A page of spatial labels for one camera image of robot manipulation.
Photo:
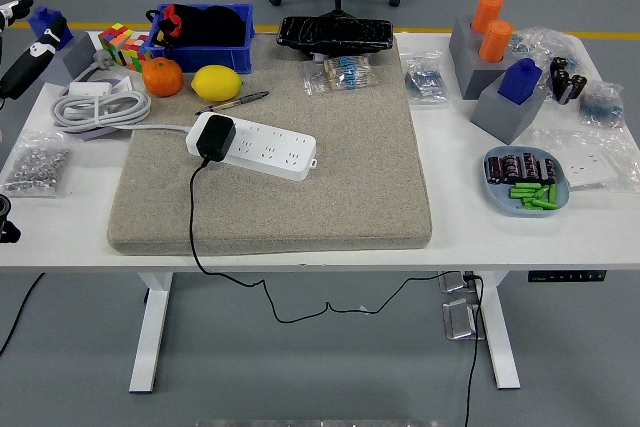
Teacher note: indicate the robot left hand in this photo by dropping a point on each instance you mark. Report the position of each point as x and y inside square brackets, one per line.
[30, 64]

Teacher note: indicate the black plug adapter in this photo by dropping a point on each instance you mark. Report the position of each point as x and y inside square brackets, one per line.
[216, 137]

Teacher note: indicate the white power strip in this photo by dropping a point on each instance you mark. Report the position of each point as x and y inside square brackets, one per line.
[275, 149]

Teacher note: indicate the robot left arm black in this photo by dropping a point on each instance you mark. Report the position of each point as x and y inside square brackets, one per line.
[6, 234]

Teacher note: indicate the blue house-shaped block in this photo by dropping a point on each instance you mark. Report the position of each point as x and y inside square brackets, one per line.
[520, 82]
[40, 19]

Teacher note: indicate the grey block holder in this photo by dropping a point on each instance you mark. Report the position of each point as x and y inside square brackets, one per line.
[80, 54]
[505, 119]

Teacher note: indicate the white and purple flat box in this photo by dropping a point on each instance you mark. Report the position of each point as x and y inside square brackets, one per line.
[90, 88]

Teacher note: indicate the colourful puzzle cube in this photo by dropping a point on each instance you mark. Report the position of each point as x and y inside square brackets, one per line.
[114, 39]
[136, 49]

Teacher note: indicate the clear bag of metal nuts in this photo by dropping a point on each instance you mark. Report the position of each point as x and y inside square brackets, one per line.
[35, 167]

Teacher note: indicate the orange fruit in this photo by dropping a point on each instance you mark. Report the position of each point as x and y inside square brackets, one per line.
[162, 78]

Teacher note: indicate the black cloth bag red trim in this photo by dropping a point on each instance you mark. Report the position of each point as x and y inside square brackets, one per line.
[210, 24]

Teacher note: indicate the blue plastic bin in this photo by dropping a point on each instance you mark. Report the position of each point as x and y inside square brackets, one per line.
[215, 58]

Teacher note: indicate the yellow lemon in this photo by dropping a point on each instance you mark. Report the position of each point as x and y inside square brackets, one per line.
[216, 83]

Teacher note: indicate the black pen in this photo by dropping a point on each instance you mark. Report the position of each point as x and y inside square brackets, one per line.
[245, 98]

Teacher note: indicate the white table leg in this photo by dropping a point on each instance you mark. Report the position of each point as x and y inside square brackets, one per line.
[150, 337]
[502, 347]

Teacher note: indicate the black glossy tray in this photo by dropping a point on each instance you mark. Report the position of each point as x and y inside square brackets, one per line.
[335, 32]

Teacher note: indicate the clear bag of taped resistors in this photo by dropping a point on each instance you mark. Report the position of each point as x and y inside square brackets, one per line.
[345, 72]

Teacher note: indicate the grey-brown mat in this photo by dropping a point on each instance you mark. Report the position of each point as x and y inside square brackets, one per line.
[325, 187]

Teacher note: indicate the clear bag of blue parts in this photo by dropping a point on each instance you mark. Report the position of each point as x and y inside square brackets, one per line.
[425, 82]

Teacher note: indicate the grey holder with two holes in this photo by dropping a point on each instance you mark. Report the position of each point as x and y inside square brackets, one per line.
[472, 72]

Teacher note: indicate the orange cylinder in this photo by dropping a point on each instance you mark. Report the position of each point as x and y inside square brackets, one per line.
[495, 42]
[486, 12]

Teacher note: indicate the silver metal pedal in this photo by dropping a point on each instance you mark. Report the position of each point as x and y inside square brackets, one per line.
[452, 283]
[460, 319]

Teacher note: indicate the dark brown capacitor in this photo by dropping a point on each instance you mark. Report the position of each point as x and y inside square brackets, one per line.
[495, 169]
[511, 168]
[547, 170]
[529, 167]

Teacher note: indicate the light blue plate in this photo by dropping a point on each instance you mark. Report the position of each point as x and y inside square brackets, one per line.
[500, 199]

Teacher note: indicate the green battery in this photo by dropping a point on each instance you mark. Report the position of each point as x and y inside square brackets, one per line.
[544, 204]
[552, 194]
[541, 192]
[521, 193]
[525, 186]
[527, 207]

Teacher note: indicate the crumpled clear bag blue parts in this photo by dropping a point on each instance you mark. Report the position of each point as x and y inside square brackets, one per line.
[545, 42]

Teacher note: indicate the bag of dark capacitors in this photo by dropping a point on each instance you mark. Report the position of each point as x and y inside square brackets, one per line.
[565, 82]

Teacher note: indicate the clear bag of blue resistors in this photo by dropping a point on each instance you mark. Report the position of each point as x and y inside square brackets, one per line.
[602, 107]

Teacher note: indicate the black table control panel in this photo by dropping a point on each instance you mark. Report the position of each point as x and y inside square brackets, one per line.
[565, 276]

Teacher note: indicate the clear plastic socket bag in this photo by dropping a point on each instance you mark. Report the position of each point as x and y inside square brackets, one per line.
[625, 157]

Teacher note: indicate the white wall socket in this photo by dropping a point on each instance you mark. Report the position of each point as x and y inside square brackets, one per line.
[587, 167]

